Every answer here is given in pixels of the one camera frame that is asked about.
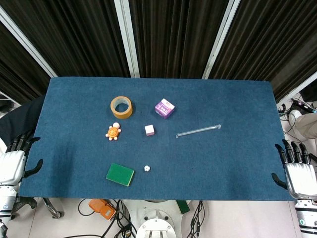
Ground orange toy turtle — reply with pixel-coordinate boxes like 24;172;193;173
105;122;122;141

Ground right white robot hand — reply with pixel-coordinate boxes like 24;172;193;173
271;139;317;201

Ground orange power box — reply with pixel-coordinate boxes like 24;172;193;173
88;199;116;221

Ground purple small carton box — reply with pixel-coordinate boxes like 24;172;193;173
155;98;175;120

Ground blue table cloth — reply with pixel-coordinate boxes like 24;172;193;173
18;77;297;201

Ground clear plastic straw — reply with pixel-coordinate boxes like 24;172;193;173
175;123;222;139

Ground black cable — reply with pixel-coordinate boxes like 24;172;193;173
78;198;137;238
188;200;204;238

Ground dark seat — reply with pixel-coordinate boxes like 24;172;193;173
0;96;44;150

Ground green yellow sponge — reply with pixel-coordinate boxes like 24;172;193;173
106;162;135;187

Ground black office chair base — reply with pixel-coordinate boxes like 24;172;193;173
10;197;64;220

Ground white partition post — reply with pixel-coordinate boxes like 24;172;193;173
113;0;141;78
202;0;241;80
0;5;58;78
276;70;317;104

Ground brown packing tape roll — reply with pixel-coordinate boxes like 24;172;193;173
110;96;133;119

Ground green block under table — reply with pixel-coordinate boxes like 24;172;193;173
176;200;190;214

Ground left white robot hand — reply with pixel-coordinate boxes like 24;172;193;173
0;130;44;184

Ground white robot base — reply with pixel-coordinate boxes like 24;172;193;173
125;199;192;238

